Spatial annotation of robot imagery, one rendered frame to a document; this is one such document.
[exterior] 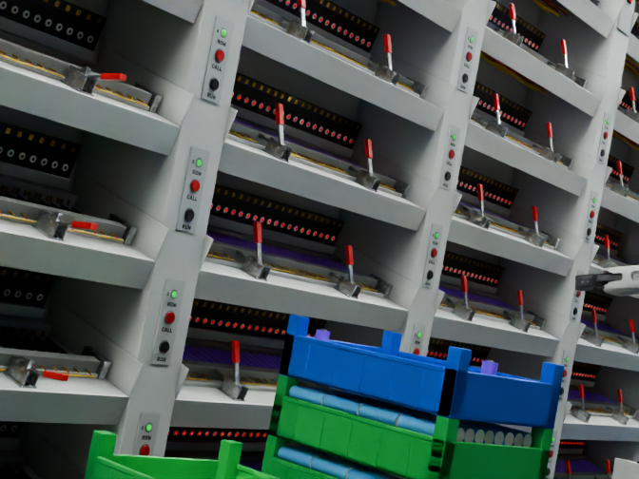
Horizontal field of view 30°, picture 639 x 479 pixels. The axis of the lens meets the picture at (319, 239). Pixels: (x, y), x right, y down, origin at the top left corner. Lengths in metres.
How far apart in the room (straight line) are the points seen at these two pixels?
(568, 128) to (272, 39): 1.24
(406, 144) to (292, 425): 0.91
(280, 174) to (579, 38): 1.28
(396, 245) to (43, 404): 0.91
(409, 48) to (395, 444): 1.13
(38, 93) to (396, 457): 0.63
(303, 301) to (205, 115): 0.41
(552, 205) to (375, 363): 1.54
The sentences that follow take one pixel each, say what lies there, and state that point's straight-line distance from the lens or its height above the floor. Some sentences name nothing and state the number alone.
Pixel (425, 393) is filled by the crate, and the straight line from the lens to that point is 1.39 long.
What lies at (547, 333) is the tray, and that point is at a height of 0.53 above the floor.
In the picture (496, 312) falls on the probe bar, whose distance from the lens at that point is 2.72.
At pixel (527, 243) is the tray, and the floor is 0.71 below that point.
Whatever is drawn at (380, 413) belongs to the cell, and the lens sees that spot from 1.45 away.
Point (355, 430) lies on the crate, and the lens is 1.46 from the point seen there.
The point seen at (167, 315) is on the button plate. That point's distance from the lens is 1.73.
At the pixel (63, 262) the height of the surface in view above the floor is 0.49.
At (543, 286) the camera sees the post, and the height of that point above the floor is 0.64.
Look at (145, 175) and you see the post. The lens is 1.74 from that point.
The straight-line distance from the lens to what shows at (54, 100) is 1.56.
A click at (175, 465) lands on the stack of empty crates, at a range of 1.41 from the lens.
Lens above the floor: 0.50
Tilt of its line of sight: 3 degrees up
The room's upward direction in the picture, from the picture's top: 10 degrees clockwise
